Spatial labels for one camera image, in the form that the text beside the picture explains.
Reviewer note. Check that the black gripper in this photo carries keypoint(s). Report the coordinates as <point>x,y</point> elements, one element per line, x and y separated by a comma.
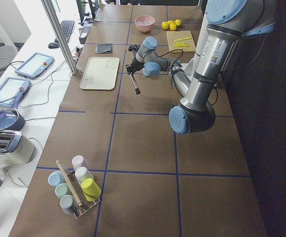
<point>134,65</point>

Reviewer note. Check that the steel muddler black tip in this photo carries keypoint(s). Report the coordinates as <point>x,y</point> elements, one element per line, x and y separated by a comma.
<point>137,90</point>

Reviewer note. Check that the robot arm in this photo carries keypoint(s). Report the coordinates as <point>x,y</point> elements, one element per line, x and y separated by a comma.
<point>224,22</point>

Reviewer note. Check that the pink bowl of ice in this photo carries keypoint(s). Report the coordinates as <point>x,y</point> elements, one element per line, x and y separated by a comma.
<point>144,23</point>

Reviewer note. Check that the pink cup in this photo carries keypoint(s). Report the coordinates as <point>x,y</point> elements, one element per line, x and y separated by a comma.
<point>79,161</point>

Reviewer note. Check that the white cup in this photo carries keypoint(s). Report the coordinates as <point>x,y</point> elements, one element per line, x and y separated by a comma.
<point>82,173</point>

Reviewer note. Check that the yellow green cup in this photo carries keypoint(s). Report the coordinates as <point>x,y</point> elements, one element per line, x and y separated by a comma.
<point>90,189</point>

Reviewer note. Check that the light blue rack cup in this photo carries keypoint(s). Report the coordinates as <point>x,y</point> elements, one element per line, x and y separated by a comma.
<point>55,178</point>

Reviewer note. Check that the mint green cup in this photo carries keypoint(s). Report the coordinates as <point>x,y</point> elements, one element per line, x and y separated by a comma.
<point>62,190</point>

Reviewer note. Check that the grey cup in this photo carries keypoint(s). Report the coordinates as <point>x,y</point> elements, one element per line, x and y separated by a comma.
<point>68,204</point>

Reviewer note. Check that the cream bear serving tray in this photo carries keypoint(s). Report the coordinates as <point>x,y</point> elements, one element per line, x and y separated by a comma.
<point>100,73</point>

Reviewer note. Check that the grey folded cloth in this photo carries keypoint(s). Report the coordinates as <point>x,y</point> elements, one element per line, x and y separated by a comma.
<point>103,48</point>

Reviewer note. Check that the whole yellow lemon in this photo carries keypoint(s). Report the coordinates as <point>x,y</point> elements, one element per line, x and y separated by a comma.
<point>178,22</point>
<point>172,27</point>
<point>170,22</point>
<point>164,25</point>

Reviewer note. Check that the bamboo cutting board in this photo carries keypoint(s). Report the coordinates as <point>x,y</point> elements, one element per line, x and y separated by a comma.
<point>173,35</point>

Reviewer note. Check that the yellow plastic knife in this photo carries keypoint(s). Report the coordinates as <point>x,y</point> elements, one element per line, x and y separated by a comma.
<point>186,38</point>

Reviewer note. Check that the black keyboard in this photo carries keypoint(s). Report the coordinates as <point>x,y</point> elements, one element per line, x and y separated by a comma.
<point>67,27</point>

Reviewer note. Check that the black computer mouse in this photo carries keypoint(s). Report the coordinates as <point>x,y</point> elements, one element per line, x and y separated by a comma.
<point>53,45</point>

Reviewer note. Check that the teach pendant tablet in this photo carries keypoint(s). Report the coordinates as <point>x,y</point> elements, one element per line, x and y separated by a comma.
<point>34,66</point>
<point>10,88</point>

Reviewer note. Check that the blue saucepan with lid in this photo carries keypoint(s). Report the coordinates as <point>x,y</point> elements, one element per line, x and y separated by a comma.
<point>10,118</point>

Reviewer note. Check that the wooden stick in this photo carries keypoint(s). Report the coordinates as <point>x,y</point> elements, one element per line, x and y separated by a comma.
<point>65,173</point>

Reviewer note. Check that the cream toaster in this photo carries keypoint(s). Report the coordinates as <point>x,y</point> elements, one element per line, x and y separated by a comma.
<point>15,148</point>

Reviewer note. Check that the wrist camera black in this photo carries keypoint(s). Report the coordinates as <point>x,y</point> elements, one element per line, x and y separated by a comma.
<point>134,48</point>

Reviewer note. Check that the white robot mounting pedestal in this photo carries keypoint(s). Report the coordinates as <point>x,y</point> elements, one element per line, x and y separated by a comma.
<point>205,48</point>

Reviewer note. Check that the aluminium frame post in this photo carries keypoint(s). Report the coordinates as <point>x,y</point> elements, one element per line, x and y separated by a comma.
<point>50,11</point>

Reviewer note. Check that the white wire cup rack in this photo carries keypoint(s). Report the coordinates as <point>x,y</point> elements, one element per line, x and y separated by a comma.
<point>86,205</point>

